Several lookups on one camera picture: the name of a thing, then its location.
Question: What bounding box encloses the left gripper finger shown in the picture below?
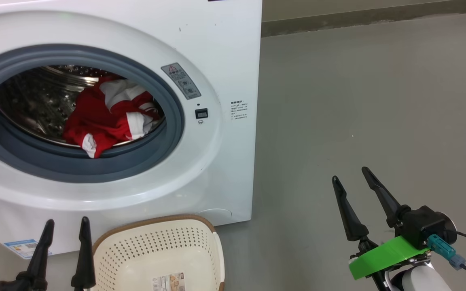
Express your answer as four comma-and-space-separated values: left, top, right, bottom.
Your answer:
70, 217, 96, 291
17, 219, 55, 291

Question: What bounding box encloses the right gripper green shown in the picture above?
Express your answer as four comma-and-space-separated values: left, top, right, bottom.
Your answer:
332, 167, 432, 291

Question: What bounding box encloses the red and white garment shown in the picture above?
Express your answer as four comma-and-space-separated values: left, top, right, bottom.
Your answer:
62, 75, 161, 159

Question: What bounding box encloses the cream perforated laundry basket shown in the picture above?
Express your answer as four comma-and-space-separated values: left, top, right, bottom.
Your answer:
91, 214, 225, 291

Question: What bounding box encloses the white printed label sticker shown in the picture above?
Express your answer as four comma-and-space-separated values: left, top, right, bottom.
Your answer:
152, 272, 186, 291

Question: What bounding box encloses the steel washer drum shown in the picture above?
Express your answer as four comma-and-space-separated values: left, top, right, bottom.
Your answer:
0, 65, 165, 147

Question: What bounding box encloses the white front-load washing machine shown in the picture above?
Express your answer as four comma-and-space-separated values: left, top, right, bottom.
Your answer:
0, 0, 263, 256

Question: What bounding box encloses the blue energy label sticker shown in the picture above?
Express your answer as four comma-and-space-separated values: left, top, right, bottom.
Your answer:
4, 239, 51, 259

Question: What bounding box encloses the round filter cover panel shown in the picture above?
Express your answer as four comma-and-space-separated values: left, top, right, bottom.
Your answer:
197, 209, 232, 224

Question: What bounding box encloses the grey skirting board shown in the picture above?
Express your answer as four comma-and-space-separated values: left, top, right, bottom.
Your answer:
261, 0, 466, 38

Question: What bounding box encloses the grey warning label sticker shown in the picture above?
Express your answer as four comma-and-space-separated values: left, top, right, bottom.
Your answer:
161, 63, 201, 100

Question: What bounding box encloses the teal cable connector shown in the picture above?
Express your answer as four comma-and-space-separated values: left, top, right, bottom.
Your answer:
427, 234, 466, 270

